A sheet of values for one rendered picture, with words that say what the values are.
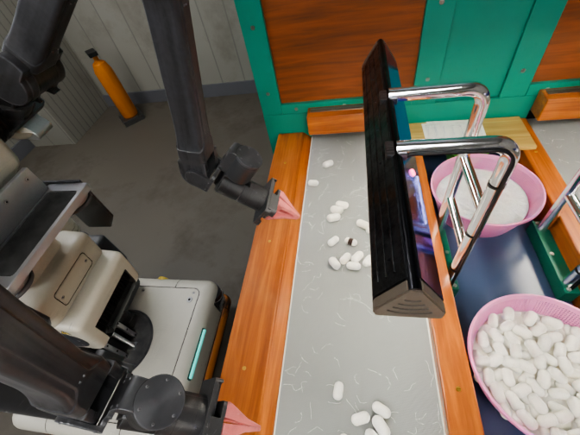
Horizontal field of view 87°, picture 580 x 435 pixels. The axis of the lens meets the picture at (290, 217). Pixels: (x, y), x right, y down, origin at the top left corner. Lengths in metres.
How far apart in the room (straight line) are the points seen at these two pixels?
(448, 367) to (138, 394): 0.52
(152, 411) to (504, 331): 0.65
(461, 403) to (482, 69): 0.86
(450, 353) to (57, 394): 0.61
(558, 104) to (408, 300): 0.91
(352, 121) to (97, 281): 0.86
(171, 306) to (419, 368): 1.03
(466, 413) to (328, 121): 0.82
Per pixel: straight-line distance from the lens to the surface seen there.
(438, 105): 1.13
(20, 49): 0.72
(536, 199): 1.01
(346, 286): 0.76
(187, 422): 0.52
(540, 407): 0.75
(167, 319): 1.42
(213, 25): 3.05
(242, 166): 0.61
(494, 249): 0.96
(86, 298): 0.93
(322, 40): 1.02
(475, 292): 0.88
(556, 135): 1.25
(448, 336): 0.72
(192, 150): 0.63
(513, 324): 0.79
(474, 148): 0.51
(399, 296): 0.36
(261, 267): 0.78
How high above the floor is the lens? 1.42
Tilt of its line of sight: 49 degrees down
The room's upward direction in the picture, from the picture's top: 14 degrees counter-clockwise
